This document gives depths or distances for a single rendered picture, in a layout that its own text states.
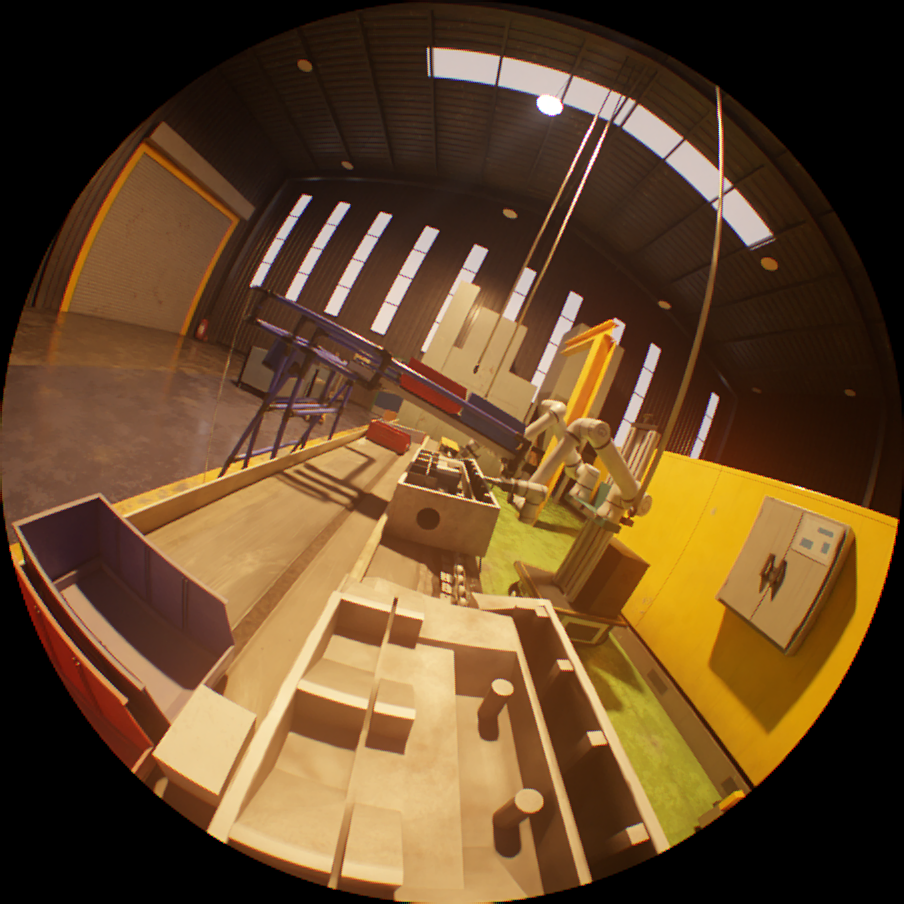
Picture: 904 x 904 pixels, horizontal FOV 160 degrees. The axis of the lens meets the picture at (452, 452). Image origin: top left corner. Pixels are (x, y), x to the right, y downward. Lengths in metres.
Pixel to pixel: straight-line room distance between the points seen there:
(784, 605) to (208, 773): 2.29
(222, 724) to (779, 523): 2.47
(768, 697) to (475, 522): 2.13
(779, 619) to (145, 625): 2.47
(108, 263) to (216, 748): 10.93
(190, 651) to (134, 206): 10.96
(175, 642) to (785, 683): 2.57
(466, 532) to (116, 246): 10.92
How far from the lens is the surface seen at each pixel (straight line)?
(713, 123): 9.43
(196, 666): 0.58
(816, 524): 2.27
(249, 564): 0.79
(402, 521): 1.12
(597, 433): 1.74
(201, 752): 0.41
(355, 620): 0.48
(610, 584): 2.57
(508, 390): 7.73
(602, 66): 9.37
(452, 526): 1.12
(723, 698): 2.59
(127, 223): 11.13
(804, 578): 2.22
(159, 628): 0.63
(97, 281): 10.98
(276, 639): 0.65
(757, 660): 2.50
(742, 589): 2.38
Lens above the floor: 1.24
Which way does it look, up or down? 7 degrees down
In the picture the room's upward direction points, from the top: 25 degrees clockwise
